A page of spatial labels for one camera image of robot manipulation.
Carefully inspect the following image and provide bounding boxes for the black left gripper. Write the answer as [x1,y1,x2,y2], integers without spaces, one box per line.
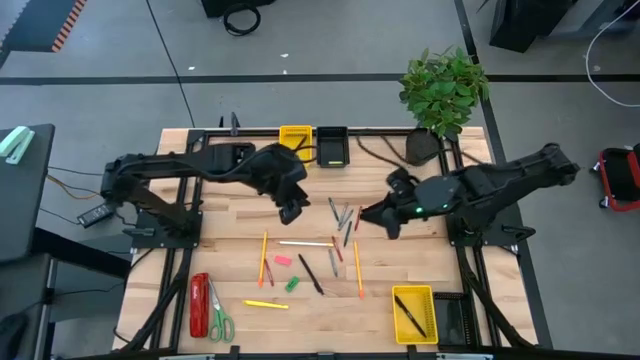
[253,143,312,226]

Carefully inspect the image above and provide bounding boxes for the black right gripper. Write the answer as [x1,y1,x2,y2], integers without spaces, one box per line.
[358,177,464,240]

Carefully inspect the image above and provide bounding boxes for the yellow pencil orange tip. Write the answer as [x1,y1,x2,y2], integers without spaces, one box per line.
[353,241,365,300]
[257,230,269,289]

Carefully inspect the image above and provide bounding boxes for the black plastic bin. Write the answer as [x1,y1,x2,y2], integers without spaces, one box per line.
[315,125,351,169]
[432,292,474,347]

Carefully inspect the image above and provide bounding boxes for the yellow plastic bin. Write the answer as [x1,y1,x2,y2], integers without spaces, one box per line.
[391,284,440,346]
[278,124,314,164]

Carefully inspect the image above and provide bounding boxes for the yellow highlighter pen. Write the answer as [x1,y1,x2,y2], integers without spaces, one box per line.
[242,299,290,310]

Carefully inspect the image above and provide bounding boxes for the red stapler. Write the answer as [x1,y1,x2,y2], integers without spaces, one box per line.
[189,272,210,339]

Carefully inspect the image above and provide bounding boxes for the potted green plant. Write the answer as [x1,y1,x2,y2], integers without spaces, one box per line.
[398,45,490,167]

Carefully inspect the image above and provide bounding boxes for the black power adapter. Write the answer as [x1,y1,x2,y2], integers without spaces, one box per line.
[76,201,118,230]

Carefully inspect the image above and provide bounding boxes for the black box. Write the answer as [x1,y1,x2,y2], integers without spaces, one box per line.
[200,0,277,19]

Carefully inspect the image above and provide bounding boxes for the black stand beam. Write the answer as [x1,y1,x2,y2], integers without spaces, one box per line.
[30,227,132,280]

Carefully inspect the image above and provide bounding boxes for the black cabinet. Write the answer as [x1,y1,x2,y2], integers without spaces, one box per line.
[488,0,576,54]

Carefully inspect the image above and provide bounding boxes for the red and black cart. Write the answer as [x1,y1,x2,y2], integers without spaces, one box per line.
[592,143,640,213]

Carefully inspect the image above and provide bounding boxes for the black side table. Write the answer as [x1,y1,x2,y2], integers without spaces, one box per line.
[0,123,56,264]

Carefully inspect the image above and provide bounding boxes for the mint green stapler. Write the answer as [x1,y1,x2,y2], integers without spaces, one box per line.
[0,125,36,166]

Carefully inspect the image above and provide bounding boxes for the black orange foam mat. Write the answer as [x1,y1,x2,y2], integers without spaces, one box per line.
[0,0,89,54]

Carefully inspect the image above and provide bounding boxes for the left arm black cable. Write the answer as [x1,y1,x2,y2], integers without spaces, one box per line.
[294,134,320,165]

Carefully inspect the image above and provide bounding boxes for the right arm sleeved cable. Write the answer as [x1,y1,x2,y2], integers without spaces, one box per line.
[354,134,486,171]

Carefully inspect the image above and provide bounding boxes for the black aluminium table frame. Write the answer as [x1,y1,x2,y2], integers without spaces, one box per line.
[119,127,539,354]

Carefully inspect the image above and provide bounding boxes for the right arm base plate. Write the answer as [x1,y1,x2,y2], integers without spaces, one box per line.
[445,204,537,249]

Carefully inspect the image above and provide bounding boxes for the green handled scissors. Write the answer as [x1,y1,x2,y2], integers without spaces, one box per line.
[207,278,236,344]

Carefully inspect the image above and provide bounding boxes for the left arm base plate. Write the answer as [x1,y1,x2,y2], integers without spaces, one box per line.
[130,208,205,250]

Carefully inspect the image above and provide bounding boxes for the coiled black cable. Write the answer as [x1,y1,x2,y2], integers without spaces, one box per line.
[222,2,262,37]

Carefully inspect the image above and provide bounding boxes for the orange cable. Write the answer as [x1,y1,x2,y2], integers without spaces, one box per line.
[46,174,104,201]

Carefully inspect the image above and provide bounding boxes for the thin black floor cable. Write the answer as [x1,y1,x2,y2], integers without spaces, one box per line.
[47,164,106,179]

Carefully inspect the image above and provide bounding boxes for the white cable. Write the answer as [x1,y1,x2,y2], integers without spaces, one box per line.
[583,0,640,109]

